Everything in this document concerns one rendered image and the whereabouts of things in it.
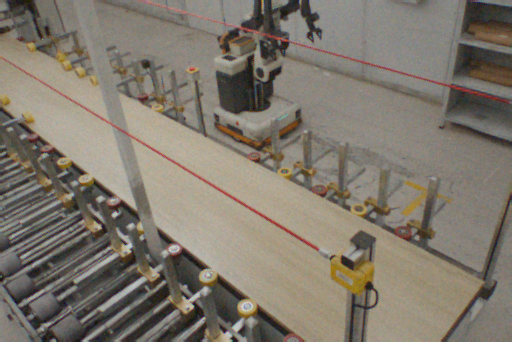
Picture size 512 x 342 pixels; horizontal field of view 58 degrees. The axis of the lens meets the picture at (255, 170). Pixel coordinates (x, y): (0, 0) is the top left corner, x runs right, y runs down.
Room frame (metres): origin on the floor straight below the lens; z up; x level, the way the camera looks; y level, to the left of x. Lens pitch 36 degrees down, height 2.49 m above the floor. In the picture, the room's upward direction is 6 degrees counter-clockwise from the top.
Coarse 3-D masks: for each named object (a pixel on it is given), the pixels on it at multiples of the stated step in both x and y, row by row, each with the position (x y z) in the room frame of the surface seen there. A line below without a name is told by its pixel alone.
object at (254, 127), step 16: (272, 96) 4.22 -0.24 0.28; (224, 112) 4.00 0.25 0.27; (240, 112) 3.96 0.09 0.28; (256, 112) 3.93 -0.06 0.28; (272, 112) 3.90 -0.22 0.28; (288, 112) 3.91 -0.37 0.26; (224, 128) 3.98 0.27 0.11; (240, 128) 3.80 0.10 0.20; (256, 128) 3.66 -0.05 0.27; (288, 128) 3.88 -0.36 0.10; (256, 144) 3.64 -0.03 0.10
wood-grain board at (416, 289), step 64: (0, 64) 4.21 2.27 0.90; (64, 128) 2.87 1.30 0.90; (128, 128) 2.78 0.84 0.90; (128, 192) 2.06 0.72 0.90; (192, 192) 2.01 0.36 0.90; (256, 192) 1.95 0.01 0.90; (192, 256) 1.55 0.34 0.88; (256, 256) 1.49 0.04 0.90; (320, 256) 1.45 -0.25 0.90; (384, 256) 1.41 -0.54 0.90; (320, 320) 1.11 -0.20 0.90; (384, 320) 1.09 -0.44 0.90; (448, 320) 1.06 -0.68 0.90
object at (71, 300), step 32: (0, 160) 2.83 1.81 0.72; (0, 192) 2.44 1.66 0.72; (64, 256) 1.91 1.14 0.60; (0, 288) 1.50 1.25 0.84; (64, 288) 1.67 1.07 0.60; (96, 288) 1.55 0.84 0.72; (96, 320) 1.39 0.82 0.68; (128, 320) 1.43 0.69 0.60; (160, 320) 1.33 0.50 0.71; (192, 320) 1.31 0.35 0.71
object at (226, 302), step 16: (0, 112) 3.46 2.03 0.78; (16, 128) 3.25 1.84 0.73; (32, 144) 3.05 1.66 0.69; (80, 176) 2.44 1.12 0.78; (96, 192) 2.30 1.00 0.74; (96, 208) 2.39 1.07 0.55; (128, 208) 2.01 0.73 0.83; (128, 224) 2.05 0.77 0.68; (160, 240) 1.78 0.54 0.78; (176, 272) 1.72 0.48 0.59; (192, 272) 1.59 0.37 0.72; (192, 288) 1.62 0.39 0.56; (224, 288) 1.40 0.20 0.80; (224, 304) 1.42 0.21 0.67; (224, 320) 1.44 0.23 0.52; (256, 320) 1.25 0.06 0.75; (272, 320) 1.18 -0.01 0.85; (464, 320) 1.16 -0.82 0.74; (272, 336) 1.18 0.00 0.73; (448, 336) 1.03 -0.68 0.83; (464, 336) 1.21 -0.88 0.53
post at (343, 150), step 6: (342, 144) 1.98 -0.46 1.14; (348, 144) 1.99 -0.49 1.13; (342, 150) 1.98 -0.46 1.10; (342, 156) 1.98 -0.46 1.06; (342, 162) 1.98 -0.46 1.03; (342, 168) 1.97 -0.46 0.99; (342, 174) 1.97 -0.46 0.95; (342, 180) 1.97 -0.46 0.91; (342, 186) 1.97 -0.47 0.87; (342, 204) 1.97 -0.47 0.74
